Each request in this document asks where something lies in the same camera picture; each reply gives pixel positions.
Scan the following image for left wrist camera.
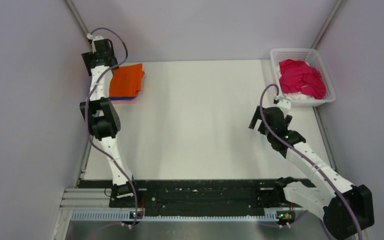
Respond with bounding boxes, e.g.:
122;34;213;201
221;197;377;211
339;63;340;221
86;33;104;44

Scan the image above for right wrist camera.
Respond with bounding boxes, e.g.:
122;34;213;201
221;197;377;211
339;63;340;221
273;95;292;111

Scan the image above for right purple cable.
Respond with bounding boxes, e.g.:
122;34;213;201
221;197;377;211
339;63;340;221
259;83;364;240

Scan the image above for purple cable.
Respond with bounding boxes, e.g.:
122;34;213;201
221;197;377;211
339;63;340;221
84;27;139;229
259;83;364;240

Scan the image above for aluminium frame rail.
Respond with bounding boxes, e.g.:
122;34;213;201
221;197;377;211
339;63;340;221
59;187;362;223

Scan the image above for folded light pink t-shirt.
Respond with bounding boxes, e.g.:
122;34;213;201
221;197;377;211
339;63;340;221
111;98;138;105

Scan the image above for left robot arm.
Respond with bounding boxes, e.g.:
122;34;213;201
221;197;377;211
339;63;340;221
79;35;141;207

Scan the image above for folded blue t-shirt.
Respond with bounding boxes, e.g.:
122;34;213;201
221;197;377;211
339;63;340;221
109;96;137;101

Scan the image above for white plastic laundry basket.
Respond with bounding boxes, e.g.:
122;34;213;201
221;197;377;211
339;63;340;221
270;48;336;107

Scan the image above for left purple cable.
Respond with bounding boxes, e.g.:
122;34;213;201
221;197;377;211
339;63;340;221
84;27;139;229

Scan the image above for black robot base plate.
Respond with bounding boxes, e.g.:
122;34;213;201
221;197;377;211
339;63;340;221
79;178;315;218

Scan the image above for orange t-shirt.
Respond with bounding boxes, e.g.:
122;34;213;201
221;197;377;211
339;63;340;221
109;63;145;97

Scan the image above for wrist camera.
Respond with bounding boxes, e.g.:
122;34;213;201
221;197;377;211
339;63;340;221
273;95;292;111
86;33;104;44

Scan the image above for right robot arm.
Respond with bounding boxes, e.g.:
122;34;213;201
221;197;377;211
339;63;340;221
249;106;375;240

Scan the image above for pink crumpled t-shirt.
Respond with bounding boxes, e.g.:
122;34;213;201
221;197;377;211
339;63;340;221
279;59;327;100

